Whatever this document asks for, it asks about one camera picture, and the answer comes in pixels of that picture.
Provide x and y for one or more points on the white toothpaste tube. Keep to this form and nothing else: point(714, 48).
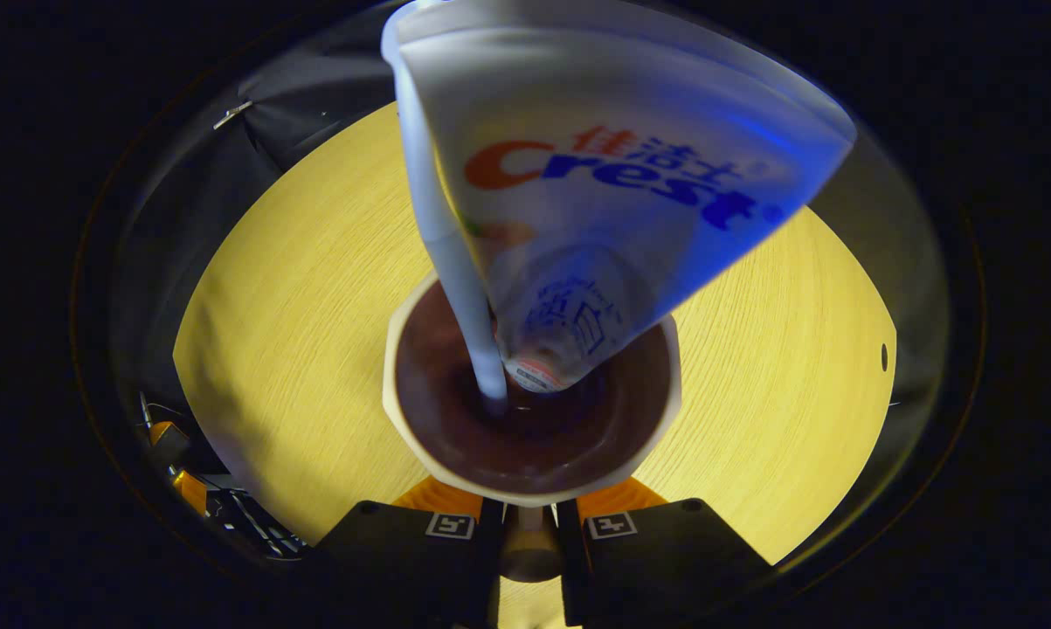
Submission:
point(630, 131)

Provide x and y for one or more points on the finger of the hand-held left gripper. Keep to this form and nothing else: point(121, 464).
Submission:
point(163, 434)
point(191, 491)

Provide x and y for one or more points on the beige cup with brown inside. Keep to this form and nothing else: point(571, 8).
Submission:
point(534, 454)

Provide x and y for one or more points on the white toothbrush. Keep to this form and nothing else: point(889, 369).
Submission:
point(455, 262)

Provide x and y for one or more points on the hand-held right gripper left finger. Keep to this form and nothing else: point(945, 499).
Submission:
point(490, 559)

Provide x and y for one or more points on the silver cloth clip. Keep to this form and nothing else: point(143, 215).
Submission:
point(232, 114)

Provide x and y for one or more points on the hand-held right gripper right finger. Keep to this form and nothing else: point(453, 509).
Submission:
point(569, 559)

